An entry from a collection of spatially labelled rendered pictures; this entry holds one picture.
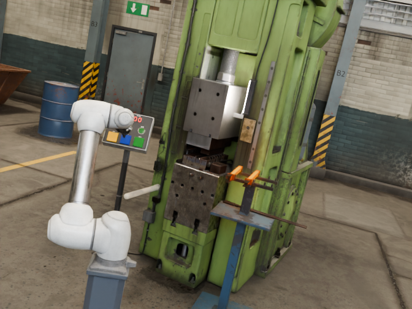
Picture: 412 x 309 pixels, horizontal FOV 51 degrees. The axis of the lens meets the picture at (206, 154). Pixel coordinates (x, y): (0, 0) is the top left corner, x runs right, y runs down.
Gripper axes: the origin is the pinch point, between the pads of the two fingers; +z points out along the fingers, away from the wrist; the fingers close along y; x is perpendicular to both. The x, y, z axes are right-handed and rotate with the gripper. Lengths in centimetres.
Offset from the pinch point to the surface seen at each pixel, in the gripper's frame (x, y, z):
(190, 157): -3, 51, 13
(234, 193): -22, 89, 21
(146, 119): 19.7, 11.8, 12.7
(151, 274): -91, 39, 56
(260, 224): -51, 103, -27
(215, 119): 22, 63, -9
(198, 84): 45, 46, -13
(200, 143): 7, 56, 4
